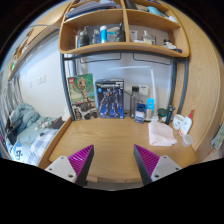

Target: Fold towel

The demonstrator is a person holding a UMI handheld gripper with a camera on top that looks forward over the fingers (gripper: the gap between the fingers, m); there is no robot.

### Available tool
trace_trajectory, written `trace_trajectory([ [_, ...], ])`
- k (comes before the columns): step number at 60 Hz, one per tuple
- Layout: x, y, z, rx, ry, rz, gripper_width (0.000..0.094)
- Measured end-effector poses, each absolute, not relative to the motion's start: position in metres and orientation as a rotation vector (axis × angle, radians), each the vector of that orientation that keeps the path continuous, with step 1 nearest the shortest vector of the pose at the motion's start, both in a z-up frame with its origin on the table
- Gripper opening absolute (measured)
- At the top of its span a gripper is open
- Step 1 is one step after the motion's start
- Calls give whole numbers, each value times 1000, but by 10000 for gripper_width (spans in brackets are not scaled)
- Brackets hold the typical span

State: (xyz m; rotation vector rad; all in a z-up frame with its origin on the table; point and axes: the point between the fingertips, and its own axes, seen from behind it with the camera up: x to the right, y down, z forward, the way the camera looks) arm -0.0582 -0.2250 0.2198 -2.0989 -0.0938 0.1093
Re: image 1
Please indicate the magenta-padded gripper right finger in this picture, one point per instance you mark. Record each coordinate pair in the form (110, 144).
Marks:
(163, 166)

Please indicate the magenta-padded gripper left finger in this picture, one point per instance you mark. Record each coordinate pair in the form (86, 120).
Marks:
(65, 166)

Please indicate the pink towel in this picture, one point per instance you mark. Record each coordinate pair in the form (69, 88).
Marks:
(161, 133)

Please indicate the small clear plastic cup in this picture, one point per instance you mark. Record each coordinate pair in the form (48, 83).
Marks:
(187, 140)

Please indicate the white mug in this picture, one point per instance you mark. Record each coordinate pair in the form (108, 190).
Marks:
(177, 122)

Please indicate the white bottle with red cap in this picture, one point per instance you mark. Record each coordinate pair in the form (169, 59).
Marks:
(186, 126)

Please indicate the bed with teal bedding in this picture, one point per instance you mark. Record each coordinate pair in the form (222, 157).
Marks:
(30, 133)

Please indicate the black electric shaver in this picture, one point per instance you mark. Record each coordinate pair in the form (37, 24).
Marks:
(170, 115)

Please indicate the dark blue open carton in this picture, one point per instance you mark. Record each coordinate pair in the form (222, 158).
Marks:
(140, 115)

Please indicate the light blue tall carton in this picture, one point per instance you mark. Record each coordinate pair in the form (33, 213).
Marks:
(150, 108)

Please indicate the green tree figure set box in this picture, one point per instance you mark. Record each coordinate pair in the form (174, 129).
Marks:
(81, 96)

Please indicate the white desk lamp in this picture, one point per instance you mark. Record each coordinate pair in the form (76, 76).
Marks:
(153, 86)

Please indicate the blue robot model kit box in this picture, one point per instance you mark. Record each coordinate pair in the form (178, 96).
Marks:
(110, 98)

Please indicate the wooden shelf unit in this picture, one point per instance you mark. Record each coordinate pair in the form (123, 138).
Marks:
(123, 48)

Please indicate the white wall box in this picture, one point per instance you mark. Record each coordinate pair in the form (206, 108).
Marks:
(144, 90)

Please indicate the grey metal desk frame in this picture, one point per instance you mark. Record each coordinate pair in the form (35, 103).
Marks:
(64, 83)

